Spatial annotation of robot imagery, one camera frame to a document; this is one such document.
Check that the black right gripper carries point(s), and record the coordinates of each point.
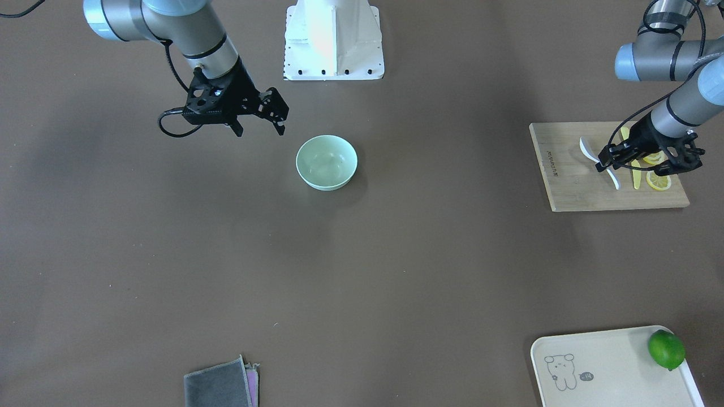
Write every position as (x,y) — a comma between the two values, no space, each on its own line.
(241,89)

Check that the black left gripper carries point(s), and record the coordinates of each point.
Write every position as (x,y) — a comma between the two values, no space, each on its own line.
(643,137)

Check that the white ceramic spoon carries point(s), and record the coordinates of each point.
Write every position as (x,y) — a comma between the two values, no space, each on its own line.
(587,151)

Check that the green ceramic bowl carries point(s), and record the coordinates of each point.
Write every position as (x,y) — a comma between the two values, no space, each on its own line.
(326,162)

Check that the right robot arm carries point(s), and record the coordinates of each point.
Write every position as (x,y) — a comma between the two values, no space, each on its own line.
(192,26)

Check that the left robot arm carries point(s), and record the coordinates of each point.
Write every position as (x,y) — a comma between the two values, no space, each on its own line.
(669,124)

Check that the yellow plastic knife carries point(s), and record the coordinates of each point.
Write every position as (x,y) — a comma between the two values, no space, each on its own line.
(624,133)

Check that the bamboo cutting board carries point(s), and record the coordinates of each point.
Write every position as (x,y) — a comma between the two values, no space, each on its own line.
(572,182)

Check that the stacked lemon slices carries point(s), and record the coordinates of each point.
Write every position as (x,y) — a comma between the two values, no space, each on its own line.
(656,158)

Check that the single lemon slice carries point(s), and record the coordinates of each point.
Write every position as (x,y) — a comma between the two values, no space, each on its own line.
(658,182)

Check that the green lime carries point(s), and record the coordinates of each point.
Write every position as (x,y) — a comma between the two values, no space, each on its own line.
(666,349)

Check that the cream rabbit tray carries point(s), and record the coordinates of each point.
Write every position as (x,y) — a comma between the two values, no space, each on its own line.
(608,368)

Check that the grey folded cloth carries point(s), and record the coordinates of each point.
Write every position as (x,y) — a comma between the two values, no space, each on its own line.
(234,383)

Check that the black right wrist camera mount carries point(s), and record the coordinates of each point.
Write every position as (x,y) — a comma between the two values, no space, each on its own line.
(270,106)

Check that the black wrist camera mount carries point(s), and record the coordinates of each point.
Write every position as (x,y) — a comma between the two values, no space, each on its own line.
(681,152)
(270,106)

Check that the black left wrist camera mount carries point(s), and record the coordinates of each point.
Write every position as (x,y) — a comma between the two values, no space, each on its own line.
(681,152)

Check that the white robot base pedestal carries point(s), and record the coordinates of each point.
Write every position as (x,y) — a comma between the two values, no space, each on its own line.
(333,41)

